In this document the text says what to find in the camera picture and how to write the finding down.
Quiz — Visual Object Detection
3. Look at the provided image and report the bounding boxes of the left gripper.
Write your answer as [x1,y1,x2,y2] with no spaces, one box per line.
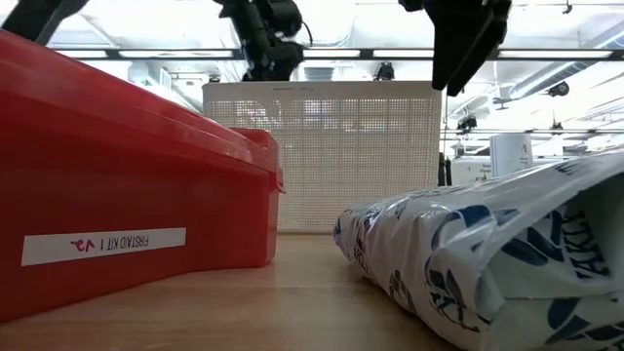
[213,0,307,83]

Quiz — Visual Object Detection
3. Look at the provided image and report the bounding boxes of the red first aid kit box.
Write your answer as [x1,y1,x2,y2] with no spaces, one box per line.
[0,28,287,324]

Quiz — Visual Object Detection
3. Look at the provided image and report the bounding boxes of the white perforated plastic basket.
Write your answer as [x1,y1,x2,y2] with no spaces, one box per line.
[201,80,443,234]

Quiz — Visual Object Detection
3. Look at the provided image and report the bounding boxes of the black horizontal ceiling beam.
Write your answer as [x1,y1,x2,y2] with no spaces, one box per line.
[53,47,624,61]

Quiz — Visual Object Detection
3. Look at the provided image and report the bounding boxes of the black ceiling-mounted device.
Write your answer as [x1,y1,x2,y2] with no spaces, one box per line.
[373,61,396,82]

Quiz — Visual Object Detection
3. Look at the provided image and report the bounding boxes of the black hanging device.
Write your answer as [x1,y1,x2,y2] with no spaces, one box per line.
[455,114,479,133]

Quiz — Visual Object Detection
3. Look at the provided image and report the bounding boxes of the black round ceiling device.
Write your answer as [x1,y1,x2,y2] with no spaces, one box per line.
[546,80,571,98]

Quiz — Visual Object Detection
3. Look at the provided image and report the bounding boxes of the white upright box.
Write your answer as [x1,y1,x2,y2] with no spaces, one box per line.
[488,132,534,178]

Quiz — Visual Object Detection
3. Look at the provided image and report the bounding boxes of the white blue printed plastic package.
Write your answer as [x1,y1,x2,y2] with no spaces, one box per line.
[332,148,624,351]

